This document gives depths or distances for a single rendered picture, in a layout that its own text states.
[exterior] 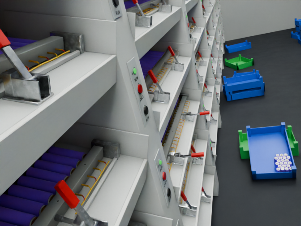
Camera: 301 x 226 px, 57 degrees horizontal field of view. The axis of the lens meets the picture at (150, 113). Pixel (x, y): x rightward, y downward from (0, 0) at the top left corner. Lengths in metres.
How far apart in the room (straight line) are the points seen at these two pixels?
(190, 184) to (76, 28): 0.73
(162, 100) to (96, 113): 0.26
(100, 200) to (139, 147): 0.12
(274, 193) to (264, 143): 0.32
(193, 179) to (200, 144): 0.24
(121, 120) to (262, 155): 1.23
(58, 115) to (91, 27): 0.19
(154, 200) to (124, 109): 0.20
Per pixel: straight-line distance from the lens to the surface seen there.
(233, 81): 2.62
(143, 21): 0.68
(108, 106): 0.48
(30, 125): 0.27
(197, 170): 1.10
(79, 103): 0.34
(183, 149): 0.87
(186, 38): 1.13
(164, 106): 0.70
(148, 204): 0.58
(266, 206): 1.42
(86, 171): 0.45
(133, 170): 0.49
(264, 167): 1.59
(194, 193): 1.01
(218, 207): 1.43
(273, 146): 1.67
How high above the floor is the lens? 0.98
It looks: 22 degrees down
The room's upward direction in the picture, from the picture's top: 15 degrees counter-clockwise
